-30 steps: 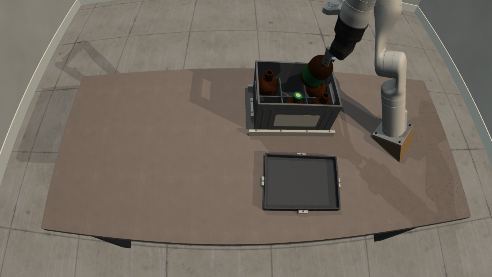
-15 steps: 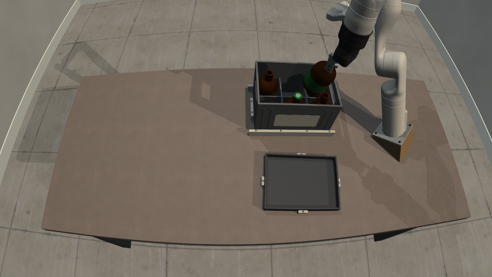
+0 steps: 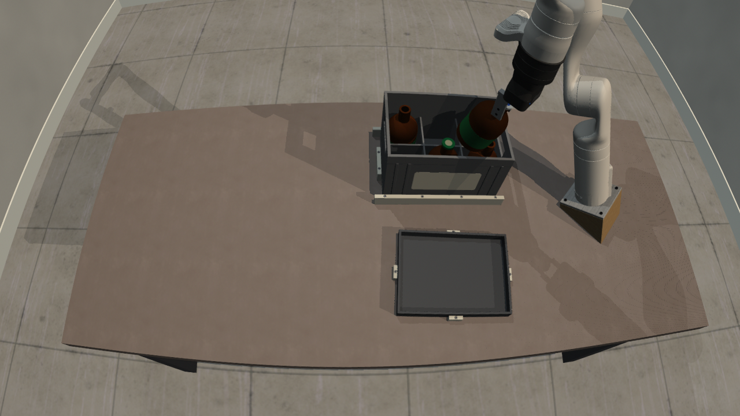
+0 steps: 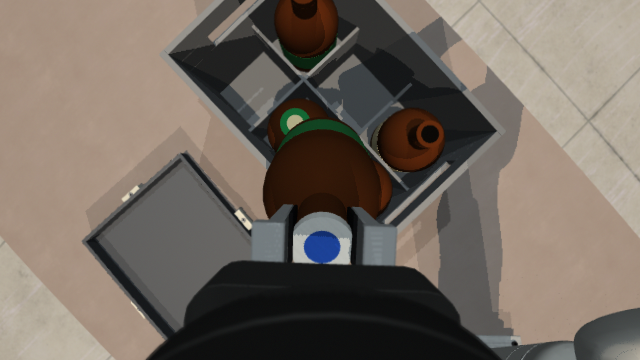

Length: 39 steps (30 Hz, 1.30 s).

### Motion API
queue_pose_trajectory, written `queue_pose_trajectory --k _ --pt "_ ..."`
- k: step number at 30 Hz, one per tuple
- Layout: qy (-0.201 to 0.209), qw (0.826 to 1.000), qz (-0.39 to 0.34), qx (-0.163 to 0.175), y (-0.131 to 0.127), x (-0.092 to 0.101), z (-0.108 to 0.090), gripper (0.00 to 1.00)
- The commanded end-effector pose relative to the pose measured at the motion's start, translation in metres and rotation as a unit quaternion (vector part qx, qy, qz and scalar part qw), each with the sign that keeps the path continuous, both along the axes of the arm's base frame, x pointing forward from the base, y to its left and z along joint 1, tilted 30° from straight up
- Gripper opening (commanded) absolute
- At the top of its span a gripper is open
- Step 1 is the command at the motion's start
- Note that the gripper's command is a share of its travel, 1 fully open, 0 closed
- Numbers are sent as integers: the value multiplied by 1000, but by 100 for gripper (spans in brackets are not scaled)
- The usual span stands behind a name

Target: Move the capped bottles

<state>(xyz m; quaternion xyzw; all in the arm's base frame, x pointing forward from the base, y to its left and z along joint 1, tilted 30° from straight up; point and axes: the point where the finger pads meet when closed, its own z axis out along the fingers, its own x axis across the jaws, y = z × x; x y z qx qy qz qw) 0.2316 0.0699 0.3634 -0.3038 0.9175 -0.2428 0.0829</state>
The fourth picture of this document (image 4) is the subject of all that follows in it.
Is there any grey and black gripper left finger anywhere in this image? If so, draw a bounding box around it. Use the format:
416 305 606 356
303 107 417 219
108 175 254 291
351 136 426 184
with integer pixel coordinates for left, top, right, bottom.
251 204 298 262

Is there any grey bottle crate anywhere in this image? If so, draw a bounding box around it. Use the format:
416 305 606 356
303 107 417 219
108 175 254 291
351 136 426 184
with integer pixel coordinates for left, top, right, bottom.
159 0 506 234

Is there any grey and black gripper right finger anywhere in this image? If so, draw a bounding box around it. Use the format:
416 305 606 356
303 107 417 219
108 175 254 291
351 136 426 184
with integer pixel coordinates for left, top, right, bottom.
347 207 397 266

